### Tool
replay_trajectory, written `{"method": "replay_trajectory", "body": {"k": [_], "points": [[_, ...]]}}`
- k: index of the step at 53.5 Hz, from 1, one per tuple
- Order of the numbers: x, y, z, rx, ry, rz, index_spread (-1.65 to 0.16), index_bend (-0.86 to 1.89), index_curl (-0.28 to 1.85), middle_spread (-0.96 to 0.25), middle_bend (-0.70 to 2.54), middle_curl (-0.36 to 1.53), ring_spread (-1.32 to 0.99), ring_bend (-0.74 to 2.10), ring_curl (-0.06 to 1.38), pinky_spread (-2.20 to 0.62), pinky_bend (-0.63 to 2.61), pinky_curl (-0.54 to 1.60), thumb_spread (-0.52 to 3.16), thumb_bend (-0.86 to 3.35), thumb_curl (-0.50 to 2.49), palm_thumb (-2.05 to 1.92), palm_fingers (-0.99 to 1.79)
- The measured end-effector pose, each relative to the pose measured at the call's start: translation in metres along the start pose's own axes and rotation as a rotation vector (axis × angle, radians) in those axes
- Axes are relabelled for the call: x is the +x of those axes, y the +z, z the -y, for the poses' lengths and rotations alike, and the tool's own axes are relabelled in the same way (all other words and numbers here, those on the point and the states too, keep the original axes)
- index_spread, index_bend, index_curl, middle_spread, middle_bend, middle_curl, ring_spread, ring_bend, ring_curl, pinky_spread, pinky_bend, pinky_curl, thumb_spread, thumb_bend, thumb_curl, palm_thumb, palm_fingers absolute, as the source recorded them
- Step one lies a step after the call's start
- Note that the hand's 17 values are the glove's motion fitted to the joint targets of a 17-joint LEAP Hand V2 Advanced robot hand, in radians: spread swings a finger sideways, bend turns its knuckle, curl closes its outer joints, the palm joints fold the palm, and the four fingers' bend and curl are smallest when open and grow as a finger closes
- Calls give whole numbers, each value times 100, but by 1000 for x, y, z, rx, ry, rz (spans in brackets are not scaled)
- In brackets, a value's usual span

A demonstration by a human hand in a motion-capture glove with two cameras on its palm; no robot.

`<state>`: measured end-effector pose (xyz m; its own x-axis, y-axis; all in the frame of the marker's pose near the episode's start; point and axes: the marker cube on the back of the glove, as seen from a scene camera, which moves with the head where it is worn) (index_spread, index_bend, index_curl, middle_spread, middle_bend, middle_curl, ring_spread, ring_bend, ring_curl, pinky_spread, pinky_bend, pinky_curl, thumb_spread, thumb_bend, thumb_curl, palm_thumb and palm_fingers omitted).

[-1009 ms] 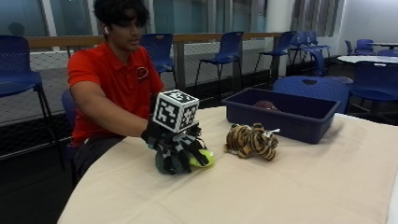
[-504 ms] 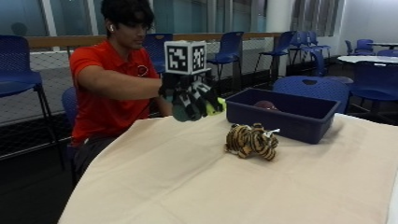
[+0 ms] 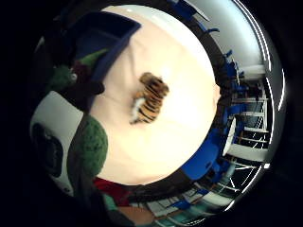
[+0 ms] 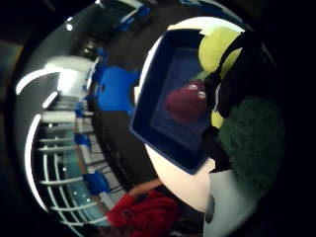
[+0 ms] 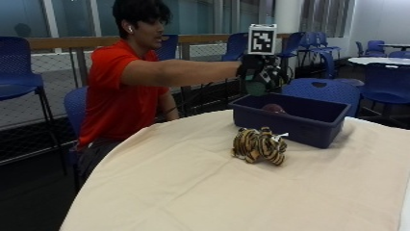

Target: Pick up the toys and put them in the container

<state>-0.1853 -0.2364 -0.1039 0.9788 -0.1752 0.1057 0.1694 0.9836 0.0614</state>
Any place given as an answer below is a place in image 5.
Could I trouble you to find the green round toy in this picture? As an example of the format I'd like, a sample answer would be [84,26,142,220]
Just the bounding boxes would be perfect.
[245,80,271,97]

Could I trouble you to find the dark red round toy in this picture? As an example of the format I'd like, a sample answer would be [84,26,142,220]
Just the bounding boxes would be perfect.
[261,103,288,115]

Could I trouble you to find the blue plastic chair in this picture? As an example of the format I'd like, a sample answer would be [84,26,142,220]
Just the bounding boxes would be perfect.
[154,34,182,62]
[356,39,389,58]
[63,86,90,191]
[313,31,344,80]
[277,31,320,68]
[221,32,252,63]
[0,36,70,176]
[281,77,363,117]
[359,63,410,119]

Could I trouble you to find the white marker cube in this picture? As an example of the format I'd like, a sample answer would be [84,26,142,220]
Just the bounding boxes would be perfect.
[248,23,279,56]

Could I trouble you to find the dark blue plastic bin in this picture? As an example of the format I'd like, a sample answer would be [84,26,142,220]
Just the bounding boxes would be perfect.
[228,92,353,149]

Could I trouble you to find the striped tiger soft toy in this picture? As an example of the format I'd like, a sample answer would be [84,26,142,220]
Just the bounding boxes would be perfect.
[231,126,291,167]

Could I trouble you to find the white round table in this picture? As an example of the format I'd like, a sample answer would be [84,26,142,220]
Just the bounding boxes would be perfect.
[348,56,410,66]

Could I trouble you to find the dark round table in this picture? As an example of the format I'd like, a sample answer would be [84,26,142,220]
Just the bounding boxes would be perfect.
[379,43,410,52]

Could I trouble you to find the cream tablecloth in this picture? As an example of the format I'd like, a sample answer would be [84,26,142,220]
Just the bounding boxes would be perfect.
[59,109,410,231]

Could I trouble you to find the the person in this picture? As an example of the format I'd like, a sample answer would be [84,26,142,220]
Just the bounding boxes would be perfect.
[76,0,243,187]

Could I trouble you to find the wooden railing with mesh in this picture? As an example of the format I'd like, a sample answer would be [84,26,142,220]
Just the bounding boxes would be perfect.
[0,33,296,129]

